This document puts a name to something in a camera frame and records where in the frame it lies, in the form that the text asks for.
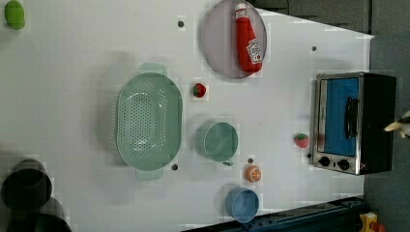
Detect yellow toy banana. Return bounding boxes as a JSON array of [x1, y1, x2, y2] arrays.
[[384, 111, 410, 139]]

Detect silver toaster oven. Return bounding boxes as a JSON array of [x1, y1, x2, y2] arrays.
[[311, 72, 396, 175]]

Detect dark red strawberry toy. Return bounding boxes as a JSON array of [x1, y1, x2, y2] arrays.
[[192, 83, 206, 98]]

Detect green plastic colander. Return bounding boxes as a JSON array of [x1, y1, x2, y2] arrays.
[[115, 62, 183, 181]]

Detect red ketchup bottle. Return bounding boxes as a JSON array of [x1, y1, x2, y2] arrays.
[[235, 3, 263, 73]]

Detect orange slice toy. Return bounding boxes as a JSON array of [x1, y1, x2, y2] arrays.
[[246, 165, 262, 183]]

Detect blue plastic cup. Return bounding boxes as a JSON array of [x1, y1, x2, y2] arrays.
[[225, 187, 259, 223]]

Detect pink strawberry toy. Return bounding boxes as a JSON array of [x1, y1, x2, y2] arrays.
[[294, 133, 309, 149]]

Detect yellow red emergency button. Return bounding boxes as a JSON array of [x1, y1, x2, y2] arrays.
[[360, 213, 386, 232]]

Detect green toy vegetable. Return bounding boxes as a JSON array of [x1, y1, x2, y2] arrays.
[[4, 0, 25, 30]]

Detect green cup with handle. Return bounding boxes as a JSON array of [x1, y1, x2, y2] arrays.
[[194, 121, 239, 166]]

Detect blue metal frame rail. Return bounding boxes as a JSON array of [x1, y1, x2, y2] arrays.
[[184, 197, 368, 232]]

